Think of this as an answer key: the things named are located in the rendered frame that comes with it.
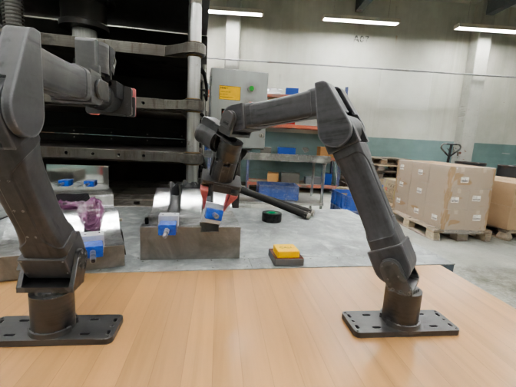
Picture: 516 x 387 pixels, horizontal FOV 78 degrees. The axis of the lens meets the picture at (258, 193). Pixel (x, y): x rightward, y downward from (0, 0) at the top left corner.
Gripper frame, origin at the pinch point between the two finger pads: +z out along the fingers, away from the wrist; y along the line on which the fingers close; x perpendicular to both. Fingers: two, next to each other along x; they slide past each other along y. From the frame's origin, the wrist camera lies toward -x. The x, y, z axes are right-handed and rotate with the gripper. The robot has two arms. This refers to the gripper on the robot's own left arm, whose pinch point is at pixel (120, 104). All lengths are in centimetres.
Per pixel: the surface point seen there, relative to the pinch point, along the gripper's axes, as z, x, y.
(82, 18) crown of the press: 89, -50, 44
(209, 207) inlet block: -7.7, 25.2, -23.8
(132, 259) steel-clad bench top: -6.1, 39.7, -4.3
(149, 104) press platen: 72, -8, 8
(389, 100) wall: 624, -111, -412
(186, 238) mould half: -6.2, 33.8, -17.9
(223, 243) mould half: -5.5, 35.2, -27.9
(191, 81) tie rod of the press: 66, -20, -12
